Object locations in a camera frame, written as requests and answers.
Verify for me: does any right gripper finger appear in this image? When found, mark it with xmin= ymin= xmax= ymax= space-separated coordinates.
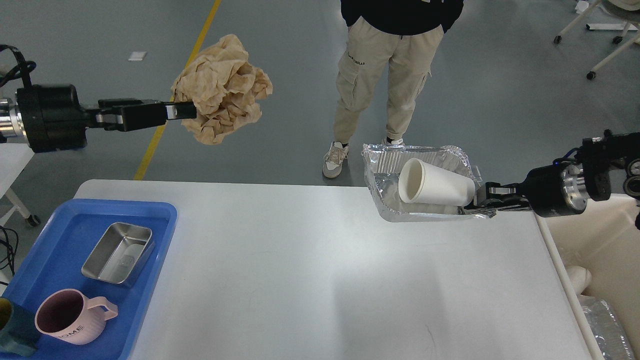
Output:
xmin=467 ymin=198 xmax=533 ymax=214
xmin=477 ymin=182 xmax=525 ymax=198

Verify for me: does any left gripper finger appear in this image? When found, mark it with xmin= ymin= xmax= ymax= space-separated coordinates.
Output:
xmin=94 ymin=101 xmax=198 ymax=132
xmin=98 ymin=98 xmax=163 ymax=110

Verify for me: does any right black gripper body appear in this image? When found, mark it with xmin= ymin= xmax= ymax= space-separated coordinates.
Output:
xmin=522 ymin=162 xmax=589 ymax=218

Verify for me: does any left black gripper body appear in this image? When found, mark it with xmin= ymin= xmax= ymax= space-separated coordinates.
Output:
xmin=16 ymin=84 xmax=98 ymax=154

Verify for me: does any white paper cup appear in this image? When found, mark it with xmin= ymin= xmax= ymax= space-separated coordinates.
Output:
xmin=397 ymin=158 xmax=476 ymax=207

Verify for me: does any brown paper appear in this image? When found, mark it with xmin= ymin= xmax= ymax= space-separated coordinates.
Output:
xmin=171 ymin=34 xmax=274 ymax=145

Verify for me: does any aluminium foil tray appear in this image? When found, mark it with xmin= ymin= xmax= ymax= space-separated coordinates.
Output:
xmin=361 ymin=143 xmax=498 ymax=223

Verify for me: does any square steel tray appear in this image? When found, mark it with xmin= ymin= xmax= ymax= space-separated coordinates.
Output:
xmin=81 ymin=222 xmax=155 ymax=288

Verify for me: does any pink ribbed mug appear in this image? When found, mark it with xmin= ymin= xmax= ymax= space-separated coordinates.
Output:
xmin=34 ymin=288 xmax=119 ymax=346

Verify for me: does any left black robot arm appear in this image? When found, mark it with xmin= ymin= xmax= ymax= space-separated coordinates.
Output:
xmin=0 ymin=44 xmax=197 ymax=153

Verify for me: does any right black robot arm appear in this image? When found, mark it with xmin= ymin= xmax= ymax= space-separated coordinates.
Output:
xmin=464 ymin=129 xmax=640 ymax=218

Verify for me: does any white paper on floor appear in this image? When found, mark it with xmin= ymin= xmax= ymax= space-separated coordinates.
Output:
xmin=127 ymin=51 xmax=147 ymax=62

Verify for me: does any white side table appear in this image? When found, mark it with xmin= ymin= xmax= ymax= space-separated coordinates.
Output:
xmin=0 ymin=143 xmax=41 ymax=227

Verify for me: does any beige plastic bin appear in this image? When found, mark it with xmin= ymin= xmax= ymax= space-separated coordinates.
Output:
xmin=535 ymin=194 xmax=640 ymax=360

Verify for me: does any white cup inside bin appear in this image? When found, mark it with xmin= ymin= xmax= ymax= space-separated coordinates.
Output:
xmin=565 ymin=265 xmax=593 ymax=296

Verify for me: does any blue plastic tray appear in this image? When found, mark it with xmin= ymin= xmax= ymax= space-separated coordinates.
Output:
xmin=2 ymin=198 xmax=178 ymax=360

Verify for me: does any foil tray inside bin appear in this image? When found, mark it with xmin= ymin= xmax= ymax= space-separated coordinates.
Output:
xmin=578 ymin=295 xmax=636 ymax=360

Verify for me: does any person in black top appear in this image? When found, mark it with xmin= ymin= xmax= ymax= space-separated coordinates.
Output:
xmin=322 ymin=0 xmax=464 ymax=179

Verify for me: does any teal mug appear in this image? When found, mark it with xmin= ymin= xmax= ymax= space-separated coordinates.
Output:
xmin=0 ymin=297 xmax=41 ymax=358

